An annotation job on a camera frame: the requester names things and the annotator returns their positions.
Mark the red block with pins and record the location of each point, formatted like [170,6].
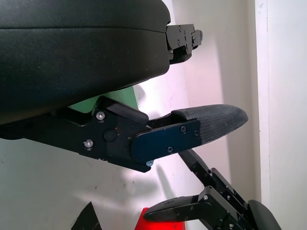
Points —
[158,226]

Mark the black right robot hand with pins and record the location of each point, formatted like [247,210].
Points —
[216,206]

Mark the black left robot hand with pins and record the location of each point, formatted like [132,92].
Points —
[72,60]

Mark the green block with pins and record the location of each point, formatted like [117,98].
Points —
[124,98]

